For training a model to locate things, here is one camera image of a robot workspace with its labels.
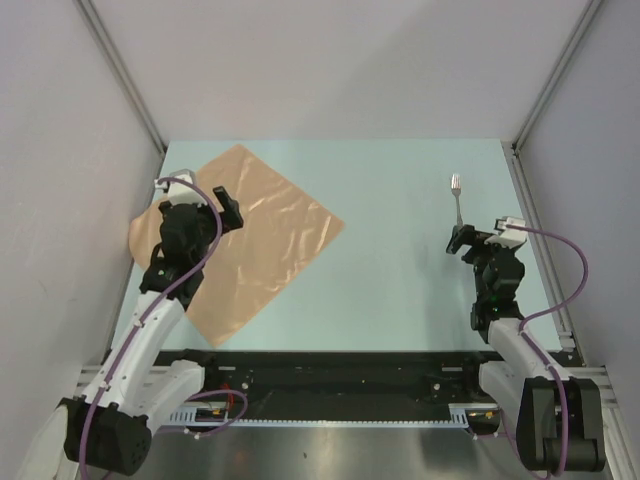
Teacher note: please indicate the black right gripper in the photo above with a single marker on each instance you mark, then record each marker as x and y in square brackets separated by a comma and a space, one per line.
[464, 235]

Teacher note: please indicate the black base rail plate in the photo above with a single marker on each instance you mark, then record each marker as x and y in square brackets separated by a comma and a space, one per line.
[347, 386]

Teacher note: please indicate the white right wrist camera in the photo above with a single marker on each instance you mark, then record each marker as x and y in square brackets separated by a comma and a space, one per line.
[509, 233]

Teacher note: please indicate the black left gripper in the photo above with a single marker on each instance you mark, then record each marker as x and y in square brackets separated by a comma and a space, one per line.
[232, 219]

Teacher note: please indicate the orange cloth napkin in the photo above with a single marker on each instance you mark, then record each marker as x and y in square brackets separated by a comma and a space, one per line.
[284, 230]

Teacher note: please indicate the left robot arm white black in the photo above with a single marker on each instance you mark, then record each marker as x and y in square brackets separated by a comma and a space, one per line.
[111, 424]

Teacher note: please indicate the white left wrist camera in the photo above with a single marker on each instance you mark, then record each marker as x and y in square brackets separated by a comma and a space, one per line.
[179, 190]

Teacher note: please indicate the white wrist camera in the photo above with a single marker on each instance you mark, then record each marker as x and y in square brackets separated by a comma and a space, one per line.
[509, 233]
[179, 190]

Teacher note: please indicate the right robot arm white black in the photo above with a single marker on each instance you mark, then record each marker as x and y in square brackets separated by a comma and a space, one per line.
[557, 416]

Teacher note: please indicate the right aluminium frame post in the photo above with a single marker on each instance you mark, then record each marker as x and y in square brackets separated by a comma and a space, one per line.
[559, 69]

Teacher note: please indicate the aluminium frame post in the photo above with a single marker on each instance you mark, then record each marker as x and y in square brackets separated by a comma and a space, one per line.
[111, 54]
[559, 69]

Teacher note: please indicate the left aluminium frame post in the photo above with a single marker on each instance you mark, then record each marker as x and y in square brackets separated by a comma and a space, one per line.
[111, 54]

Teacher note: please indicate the aluminium side rail extrusion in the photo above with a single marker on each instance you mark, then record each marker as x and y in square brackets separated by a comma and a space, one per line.
[542, 252]

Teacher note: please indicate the ornate silver fork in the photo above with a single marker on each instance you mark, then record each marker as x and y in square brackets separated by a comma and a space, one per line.
[455, 187]

